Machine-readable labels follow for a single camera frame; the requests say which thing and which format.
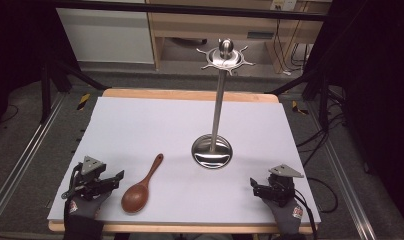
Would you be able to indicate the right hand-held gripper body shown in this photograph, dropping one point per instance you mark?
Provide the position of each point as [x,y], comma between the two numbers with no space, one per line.
[280,186]

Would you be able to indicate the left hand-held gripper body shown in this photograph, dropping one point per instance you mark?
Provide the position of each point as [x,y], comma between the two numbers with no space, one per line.
[89,176]

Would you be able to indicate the person's left hand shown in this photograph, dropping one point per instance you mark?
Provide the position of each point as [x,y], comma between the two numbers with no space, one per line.
[88,206]

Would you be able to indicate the person's right hand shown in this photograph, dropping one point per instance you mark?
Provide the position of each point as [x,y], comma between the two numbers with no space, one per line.
[286,215]

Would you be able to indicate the brown wooden spoon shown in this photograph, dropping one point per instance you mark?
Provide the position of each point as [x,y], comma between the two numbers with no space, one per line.
[140,191]

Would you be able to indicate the white table cover sheet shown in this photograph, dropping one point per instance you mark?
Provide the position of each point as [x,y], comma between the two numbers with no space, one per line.
[176,140]

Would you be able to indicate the yellow black hazard tape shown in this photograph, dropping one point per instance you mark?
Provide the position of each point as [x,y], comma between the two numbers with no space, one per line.
[298,108]
[83,101]

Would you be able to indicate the steel utensil hanging stand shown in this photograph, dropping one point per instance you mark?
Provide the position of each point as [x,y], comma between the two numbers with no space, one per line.
[216,116]

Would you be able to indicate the black metal stand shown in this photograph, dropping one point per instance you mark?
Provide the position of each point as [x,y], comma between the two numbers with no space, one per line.
[318,90]
[53,83]

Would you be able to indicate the white cabinet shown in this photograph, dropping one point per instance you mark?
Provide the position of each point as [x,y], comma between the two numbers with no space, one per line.
[106,36]

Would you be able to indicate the aluminium floor rail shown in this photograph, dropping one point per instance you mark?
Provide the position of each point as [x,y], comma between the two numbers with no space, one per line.
[26,156]
[345,186]

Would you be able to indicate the black frame crossbar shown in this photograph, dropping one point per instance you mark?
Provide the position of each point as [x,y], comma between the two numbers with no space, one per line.
[190,10]

